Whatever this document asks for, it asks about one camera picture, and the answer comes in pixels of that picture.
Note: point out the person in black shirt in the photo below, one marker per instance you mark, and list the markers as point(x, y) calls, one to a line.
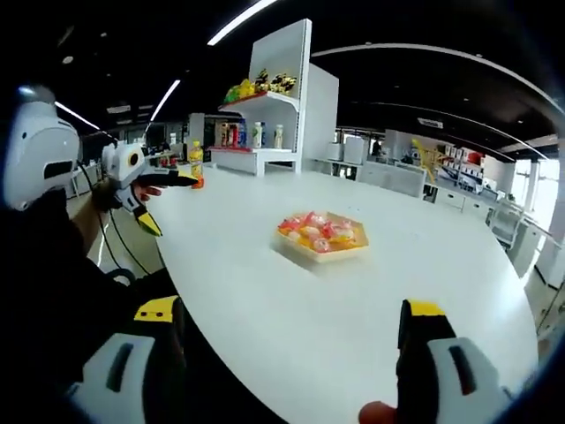
point(53, 331)

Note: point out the yellow green snack bag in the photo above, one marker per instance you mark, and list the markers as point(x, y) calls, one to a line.
point(240, 88)

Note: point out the pile of marshmallows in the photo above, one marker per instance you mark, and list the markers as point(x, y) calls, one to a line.
point(318, 234)

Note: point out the white green drink bottle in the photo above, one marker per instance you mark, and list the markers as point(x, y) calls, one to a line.
point(279, 136)
point(257, 134)

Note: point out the blue drink bottle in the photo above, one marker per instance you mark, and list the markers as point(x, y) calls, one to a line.
point(242, 132)

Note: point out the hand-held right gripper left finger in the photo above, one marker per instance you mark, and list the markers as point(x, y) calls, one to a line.
point(165, 366)

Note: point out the person's left hand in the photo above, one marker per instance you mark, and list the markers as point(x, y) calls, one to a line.
point(145, 191)

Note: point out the white mini fridge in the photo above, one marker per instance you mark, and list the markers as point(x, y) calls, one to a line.
point(354, 150)

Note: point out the red snack packages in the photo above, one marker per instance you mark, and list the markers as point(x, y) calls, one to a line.
point(224, 134)

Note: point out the small white appliance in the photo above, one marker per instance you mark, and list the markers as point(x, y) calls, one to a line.
point(335, 151)

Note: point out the ceiling air conditioner vent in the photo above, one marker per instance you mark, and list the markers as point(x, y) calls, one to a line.
point(430, 122)

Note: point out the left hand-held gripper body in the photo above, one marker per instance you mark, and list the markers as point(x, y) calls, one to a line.
point(121, 165)

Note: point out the white window side desks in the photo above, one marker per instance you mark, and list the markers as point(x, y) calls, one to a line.
point(521, 238)

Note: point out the row of white red boxes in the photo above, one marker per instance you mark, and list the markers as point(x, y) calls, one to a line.
point(463, 159)

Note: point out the white drawer cabinets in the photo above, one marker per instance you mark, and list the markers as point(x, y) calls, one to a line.
point(459, 201)

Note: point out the small red object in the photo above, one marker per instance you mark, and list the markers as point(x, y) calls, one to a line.
point(171, 162)

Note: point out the person's right hand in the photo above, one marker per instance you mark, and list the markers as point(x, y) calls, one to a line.
point(377, 414)

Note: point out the cream hexagonal bowl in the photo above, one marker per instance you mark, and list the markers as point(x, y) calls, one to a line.
point(335, 256)

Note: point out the white worn device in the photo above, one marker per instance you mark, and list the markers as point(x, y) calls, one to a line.
point(39, 141)

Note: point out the yellow frame structure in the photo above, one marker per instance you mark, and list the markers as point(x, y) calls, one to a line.
point(424, 154)

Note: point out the black wristband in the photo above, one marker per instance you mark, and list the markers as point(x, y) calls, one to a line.
point(103, 196)

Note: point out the orange juice bottle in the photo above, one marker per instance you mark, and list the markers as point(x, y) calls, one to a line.
point(197, 164)

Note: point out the white table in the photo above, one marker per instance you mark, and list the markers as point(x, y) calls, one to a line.
point(309, 318)

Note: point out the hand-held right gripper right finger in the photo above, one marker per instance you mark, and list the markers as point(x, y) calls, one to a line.
point(417, 362)

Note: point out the white display shelf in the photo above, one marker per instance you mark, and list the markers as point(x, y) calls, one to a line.
point(278, 48)

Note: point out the black yellow snack bag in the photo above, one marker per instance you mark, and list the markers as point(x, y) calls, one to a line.
point(283, 83)
point(262, 79)

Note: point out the straight ceiling light strip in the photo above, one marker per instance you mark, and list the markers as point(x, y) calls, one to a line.
point(243, 22)
point(164, 100)
point(77, 115)

